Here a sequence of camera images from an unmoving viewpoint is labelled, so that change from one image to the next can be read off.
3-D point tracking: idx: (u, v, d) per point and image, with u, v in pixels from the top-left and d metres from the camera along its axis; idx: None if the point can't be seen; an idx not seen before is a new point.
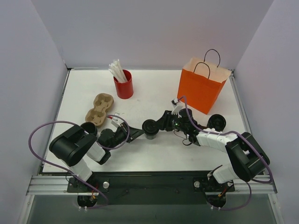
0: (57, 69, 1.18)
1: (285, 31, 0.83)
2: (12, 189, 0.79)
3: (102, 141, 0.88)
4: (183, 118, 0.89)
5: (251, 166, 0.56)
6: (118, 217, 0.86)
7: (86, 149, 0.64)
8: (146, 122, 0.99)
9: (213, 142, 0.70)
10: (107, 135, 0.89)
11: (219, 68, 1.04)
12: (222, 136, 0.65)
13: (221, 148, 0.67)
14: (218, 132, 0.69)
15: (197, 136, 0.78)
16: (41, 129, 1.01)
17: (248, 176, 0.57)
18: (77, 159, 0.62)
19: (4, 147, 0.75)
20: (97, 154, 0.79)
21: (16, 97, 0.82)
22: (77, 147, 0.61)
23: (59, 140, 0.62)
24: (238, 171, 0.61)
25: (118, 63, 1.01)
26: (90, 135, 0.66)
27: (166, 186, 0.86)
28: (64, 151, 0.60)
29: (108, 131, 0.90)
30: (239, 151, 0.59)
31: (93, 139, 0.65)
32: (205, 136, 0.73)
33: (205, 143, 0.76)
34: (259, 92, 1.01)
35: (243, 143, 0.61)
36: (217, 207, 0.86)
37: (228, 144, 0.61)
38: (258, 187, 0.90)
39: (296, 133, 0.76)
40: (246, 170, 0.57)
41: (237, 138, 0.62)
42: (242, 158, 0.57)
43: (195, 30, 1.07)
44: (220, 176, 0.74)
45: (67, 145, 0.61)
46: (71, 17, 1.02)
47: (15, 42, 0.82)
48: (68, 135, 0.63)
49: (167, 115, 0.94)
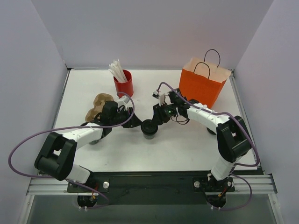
0: (57, 68, 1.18)
1: (284, 30, 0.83)
2: (12, 189, 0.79)
3: (106, 109, 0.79)
4: (171, 95, 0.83)
5: (235, 147, 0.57)
6: (118, 217, 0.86)
7: (71, 158, 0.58)
8: (145, 123, 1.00)
9: (203, 119, 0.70)
10: (112, 104, 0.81)
11: (219, 68, 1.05)
12: (214, 116, 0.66)
13: (209, 126, 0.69)
14: (210, 111, 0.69)
15: (187, 111, 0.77)
16: (40, 129, 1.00)
17: (231, 157, 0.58)
18: (66, 171, 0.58)
19: (4, 147, 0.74)
20: (95, 135, 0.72)
21: (17, 97, 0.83)
22: (59, 164, 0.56)
23: (41, 159, 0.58)
24: (222, 153, 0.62)
25: (118, 63, 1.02)
26: (68, 143, 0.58)
27: (166, 186, 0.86)
28: (49, 170, 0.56)
29: (111, 102, 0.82)
30: (228, 133, 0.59)
31: (72, 146, 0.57)
32: (196, 111, 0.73)
33: (194, 118, 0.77)
34: (260, 92, 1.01)
35: (232, 126, 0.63)
36: (217, 207, 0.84)
37: (219, 126, 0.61)
38: (259, 188, 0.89)
39: (296, 133, 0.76)
40: (230, 151, 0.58)
41: (228, 121, 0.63)
42: (229, 140, 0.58)
43: (195, 30, 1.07)
44: (217, 171, 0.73)
45: (50, 163, 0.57)
46: (71, 17, 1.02)
47: (15, 42, 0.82)
48: (47, 151, 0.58)
49: (156, 109, 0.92)
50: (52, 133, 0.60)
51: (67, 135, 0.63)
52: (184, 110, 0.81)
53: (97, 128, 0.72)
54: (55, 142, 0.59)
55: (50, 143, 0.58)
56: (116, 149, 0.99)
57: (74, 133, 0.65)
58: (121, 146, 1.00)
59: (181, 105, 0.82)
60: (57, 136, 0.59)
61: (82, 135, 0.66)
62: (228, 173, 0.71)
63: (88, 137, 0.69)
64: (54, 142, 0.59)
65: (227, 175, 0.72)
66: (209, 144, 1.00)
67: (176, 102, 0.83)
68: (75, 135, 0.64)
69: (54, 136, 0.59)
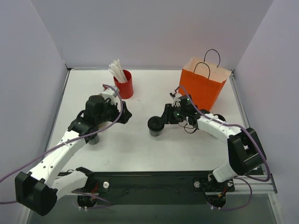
0: (57, 68, 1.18)
1: (284, 30, 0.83)
2: (12, 189, 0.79)
3: (90, 106, 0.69)
4: (182, 102, 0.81)
5: (247, 161, 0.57)
6: (118, 217, 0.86)
7: (47, 195, 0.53)
8: (154, 118, 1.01)
9: (213, 129, 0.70)
10: (97, 100, 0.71)
11: (219, 68, 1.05)
12: (225, 128, 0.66)
13: (220, 138, 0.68)
14: (221, 122, 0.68)
15: (198, 121, 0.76)
16: (40, 129, 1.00)
17: (243, 170, 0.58)
18: (49, 205, 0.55)
19: (4, 148, 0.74)
20: (73, 150, 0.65)
21: (17, 97, 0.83)
22: (37, 205, 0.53)
23: (20, 199, 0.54)
24: (234, 165, 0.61)
25: (118, 63, 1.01)
26: (37, 186, 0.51)
27: (166, 186, 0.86)
28: (32, 207, 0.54)
29: (97, 97, 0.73)
30: (239, 145, 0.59)
31: (43, 188, 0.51)
32: (207, 122, 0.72)
33: (204, 128, 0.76)
34: (260, 92, 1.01)
35: (244, 138, 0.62)
36: (217, 207, 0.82)
37: (231, 137, 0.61)
38: (259, 188, 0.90)
39: (296, 133, 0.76)
40: (241, 164, 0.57)
41: (240, 133, 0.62)
42: (240, 153, 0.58)
43: (195, 30, 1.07)
44: (219, 173, 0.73)
45: (28, 203, 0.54)
46: (71, 17, 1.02)
47: (15, 42, 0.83)
48: (21, 193, 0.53)
49: (167, 108, 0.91)
50: (20, 174, 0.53)
51: (36, 174, 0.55)
52: (194, 120, 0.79)
53: (74, 142, 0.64)
54: (25, 183, 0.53)
55: (21, 186, 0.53)
56: (117, 149, 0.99)
57: (45, 164, 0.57)
58: (121, 146, 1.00)
59: (191, 115, 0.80)
60: (26, 177, 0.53)
61: (55, 163, 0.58)
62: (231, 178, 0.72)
63: (65, 158, 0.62)
64: (25, 184, 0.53)
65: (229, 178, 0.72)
66: (209, 144, 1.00)
67: (187, 109, 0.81)
68: (47, 168, 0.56)
69: (23, 178, 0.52)
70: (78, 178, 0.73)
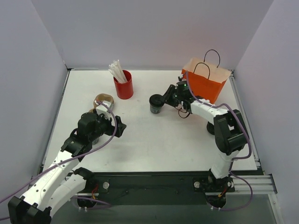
0: (57, 68, 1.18)
1: (284, 30, 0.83)
2: (12, 189, 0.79)
3: (81, 125, 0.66)
4: (180, 87, 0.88)
5: (231, 139, 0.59)
6: (118, 217, 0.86)
7: (41, 220, 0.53)
8: (157, 94, 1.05)
9: (204, 112, 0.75)
10: (89, 118, 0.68)
11: (219, 68, 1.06)
12: (214, 109, 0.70)
13: (210, 119, 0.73)
14: (210, 105, 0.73)
15: (191, 105, 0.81)
16: (40, 129, 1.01)
17: (226, 148, 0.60)
18: None
19: (4, 148, 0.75)
20: (67, 170, 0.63)
21: (17, 97, 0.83)
22: None
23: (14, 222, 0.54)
24: (219, 144, 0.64)
25: (118, 63, 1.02)
26: (30, 211, 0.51)
27: (166, 186, 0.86)
28: None
29: (90, 114, 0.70)
30: (224, 124, 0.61)
31: (36, 214, 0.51)
32: (198, 105, 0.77)
33: (196, 111, 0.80)
34: (260, 92, 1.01)
35: (231, 119, 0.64)
36: (217, 207, 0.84)
37: (216, 117, 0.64)
38: (259, 188, 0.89)
39: (296, 133, 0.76)
40: (225, 142, 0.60)
41: (226, 113, 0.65)
42: (224, 131, 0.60)
43: (194, 30, 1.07)
44: (216, 168, 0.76)
45: None
46: (71, 17, 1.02)
47: (15, 42, 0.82)
48: (15, 217, 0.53)
49: (170, 87, 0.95)
50: (14, 199, 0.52)
51: (29, 199, 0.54)
52: (188, 105, 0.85)
53: (67, 163, 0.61)
54: (18, 208, 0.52)
55: (14, 212, 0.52)
56: (117, 149, 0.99)
57: (38, 188, 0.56)
58: (121, 146, 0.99)
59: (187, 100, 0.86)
60: (20, 202, 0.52)
61: (48, 185, 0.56)
62: (227, 171, 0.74)
63: (60, 179, 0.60)
64: (18, 209, 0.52)
65: (226, 173, 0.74)
66: (209, 144, 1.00)
67: (182, 95, 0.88)
68: (39, 192, 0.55)
69: (16, 203, 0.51)
70: (75, 184, 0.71)
